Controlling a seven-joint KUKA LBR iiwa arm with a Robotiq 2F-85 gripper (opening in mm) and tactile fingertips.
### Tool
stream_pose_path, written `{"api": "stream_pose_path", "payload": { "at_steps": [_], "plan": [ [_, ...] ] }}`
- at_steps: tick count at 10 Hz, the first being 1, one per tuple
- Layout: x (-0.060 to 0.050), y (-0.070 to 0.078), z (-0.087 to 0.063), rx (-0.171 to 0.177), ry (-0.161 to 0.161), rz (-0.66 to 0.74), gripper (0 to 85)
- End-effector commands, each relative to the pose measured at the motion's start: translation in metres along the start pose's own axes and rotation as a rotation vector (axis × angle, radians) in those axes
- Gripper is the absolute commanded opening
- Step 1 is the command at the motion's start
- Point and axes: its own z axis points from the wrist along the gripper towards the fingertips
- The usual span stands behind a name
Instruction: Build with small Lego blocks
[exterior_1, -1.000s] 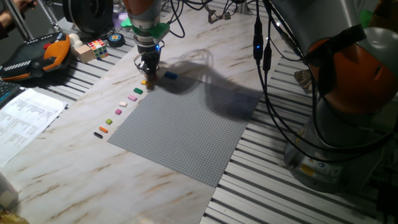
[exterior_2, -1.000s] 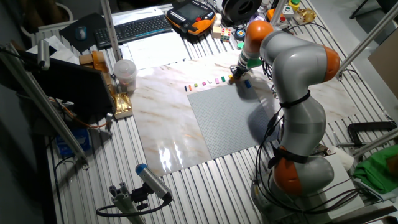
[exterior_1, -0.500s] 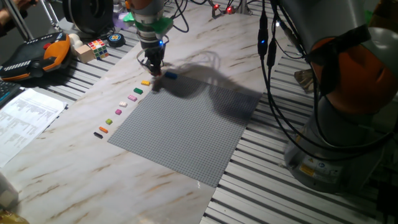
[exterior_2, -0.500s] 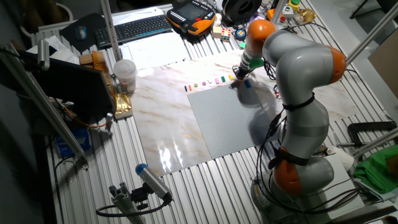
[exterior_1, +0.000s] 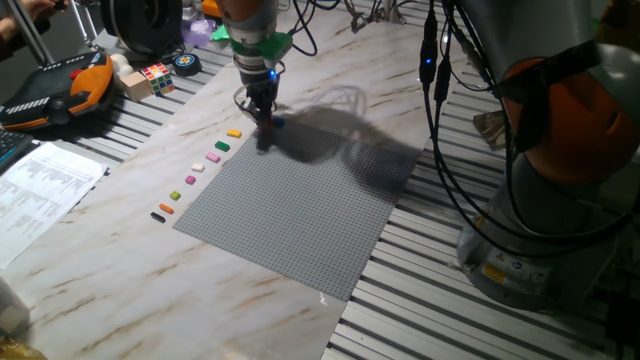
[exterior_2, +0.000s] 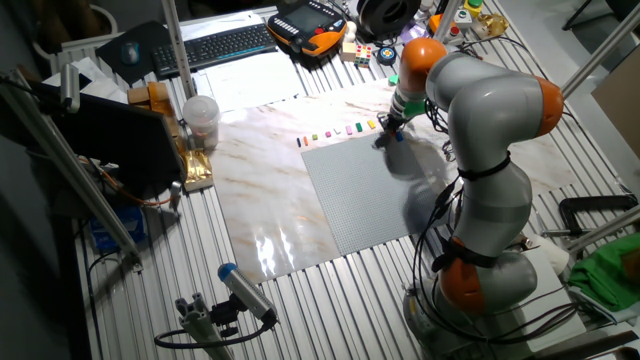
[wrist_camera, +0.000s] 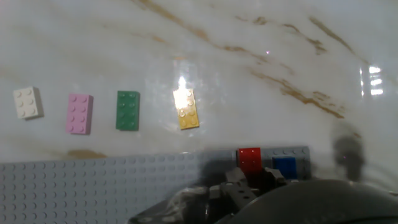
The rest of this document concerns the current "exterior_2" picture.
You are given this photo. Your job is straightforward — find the short aluminium camera mount profile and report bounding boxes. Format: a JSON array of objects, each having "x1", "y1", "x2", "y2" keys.
[{"x1": 174, "y1": 292, "x2": 236, "y2": 360}]

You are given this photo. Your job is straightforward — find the clear plastic cup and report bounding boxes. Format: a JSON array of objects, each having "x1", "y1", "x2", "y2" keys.
[{"x1": 182, "y1": 94, "x2": 221, "y2": 151}]

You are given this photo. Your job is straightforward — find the black mouse pad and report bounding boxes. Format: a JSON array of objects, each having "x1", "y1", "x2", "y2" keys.
[{"x1": 94, "y1": 20, "x2": 174, "y2": 86}]

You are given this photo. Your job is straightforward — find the round black puck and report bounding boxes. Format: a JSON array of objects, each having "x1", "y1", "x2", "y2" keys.
[{"x1": 375, "y1": 46, "x2": 397, "y2": 67}]

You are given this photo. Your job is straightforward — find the printed white paper sheet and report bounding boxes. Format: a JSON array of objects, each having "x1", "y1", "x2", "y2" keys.
[{"x1": 192, "y1": 49, "x2": 307, "y2": 114}]

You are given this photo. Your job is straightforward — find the Rubik's cube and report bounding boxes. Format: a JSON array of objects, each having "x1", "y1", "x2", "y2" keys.
[{"x1": 353, "y1": 44, "x2": 374, "y2": 69}]

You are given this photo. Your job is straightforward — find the black monitor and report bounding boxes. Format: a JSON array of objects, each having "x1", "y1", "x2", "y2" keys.
[{"x1": 29, "y1": 82, "x2": 187, "y2": 201}]

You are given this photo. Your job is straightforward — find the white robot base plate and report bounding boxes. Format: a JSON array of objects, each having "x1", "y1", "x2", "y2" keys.
[{"x1": 494, "y1": 247, "x2": 587, "y2": 354}]

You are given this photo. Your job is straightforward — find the green cloth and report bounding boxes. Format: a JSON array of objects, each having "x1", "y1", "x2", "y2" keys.
[{"x1": 568, "y1": 232, "x2": 640, "y2": 314}]

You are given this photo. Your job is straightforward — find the black filament spool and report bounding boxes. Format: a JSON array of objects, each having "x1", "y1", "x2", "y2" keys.
[{"x1": 355, "y1": 0, "x2": 423, "y2": 44}]

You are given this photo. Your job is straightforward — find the pale purple plastic object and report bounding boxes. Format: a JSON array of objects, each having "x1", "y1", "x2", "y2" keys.
[{"x1": 399, "y1": 22, "x2": 431, "y2": 45}]

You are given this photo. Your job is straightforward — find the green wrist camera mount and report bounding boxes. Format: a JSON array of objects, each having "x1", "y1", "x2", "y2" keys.
[{"x1": 388, "y1": 74, "x2": 427, "y2": 120}]

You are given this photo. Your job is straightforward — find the gold foil packet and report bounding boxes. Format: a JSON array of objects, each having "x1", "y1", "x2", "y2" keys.
[{"x1": 179, "y1": 148, "x2": 215, "y2": 194}]

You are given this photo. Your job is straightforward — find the black clamp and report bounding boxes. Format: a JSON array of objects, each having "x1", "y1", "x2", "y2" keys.
[{"x1": 558, "y1": 194, "x2": 640, "y2": 236}]

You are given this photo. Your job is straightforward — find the brown tape roll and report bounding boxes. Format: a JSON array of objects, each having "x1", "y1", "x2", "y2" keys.
[{"x1": 127, "y1": 81, "x2": 181, "y2": 139}]

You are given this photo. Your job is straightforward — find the brown cardboard sheet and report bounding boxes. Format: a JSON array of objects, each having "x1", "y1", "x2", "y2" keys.
[{"x1": 591, "y1": 59, "x2": 640, "y2": 161}]

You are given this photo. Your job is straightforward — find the dark computer mouse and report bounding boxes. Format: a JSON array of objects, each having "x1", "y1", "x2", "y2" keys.
[{"x1": 121, "y1": 40, "x2": 141, "y2": 66}]

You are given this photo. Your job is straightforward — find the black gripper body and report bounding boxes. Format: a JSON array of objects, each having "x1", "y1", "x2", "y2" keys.
[{"x1": 379, "y1": 113, "x2": 407, "y2": 134}]

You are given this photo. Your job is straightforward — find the orange cable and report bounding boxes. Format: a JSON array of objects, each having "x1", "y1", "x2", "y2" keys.
[{"x1": 79, "y1": 157, "x2": 174, "y2": 208}]

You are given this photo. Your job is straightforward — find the white marble pattern board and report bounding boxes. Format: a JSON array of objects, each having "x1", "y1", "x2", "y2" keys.
[{"x1": 207, "y1": 79, "x2": 580, "y2": 286}]

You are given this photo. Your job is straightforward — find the black computer keyboard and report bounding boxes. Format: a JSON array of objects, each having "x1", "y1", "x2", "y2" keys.
[{"x1": 150, "y1": 22, "x2": 278, "y2": 79}]

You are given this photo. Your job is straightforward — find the upright aluminium post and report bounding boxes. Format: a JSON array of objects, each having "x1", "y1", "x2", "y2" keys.
[
  {"x1": 159, "y1": 0, "x2": 197, "y2": 99},
  {"x1": 432, "y1": 0, "x2": 464, "y2": 44}
]

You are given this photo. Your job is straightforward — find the blue box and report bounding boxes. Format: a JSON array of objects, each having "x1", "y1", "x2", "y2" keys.
[{"x1": 89, "y1": 205, "x2": 147, "y2": 254}]

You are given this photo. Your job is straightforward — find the grey Lego baseplate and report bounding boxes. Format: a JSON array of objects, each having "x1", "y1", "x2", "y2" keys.
[{"x1": 300, "y1": 130, "x2": 454, "y2": 257}]

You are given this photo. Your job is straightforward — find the black camera cable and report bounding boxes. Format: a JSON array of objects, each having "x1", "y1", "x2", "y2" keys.
[{"x1": 153, "y1": 319, "x2": 277, "y2": 350}]

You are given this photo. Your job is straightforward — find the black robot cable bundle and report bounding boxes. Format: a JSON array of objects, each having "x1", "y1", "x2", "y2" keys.
[{"x1": 410, "y1": 174, "x2": 581, "y2": 347}]

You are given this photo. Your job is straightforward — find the long slanted aluminium profile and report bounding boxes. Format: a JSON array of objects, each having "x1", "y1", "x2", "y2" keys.
[{"x1": 0, "y1": 69, "x2": 142, "y2": 262}]

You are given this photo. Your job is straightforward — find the silver camera with blue cap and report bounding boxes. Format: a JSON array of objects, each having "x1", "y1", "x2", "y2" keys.
[{"x1": 217, "y1": 262, "x2": 279, "y2": 324}]

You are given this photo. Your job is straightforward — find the grey box with red button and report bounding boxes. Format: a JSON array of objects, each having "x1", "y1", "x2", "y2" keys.
[{"x1": 444, "y1": 24, "x2": 466, "y2": 49}]

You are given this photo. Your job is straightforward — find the orange and black teach pendant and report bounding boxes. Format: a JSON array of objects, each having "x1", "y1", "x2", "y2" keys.
[{"x1": 266, "y1": 0, "x2": 349, "y2": 57}]

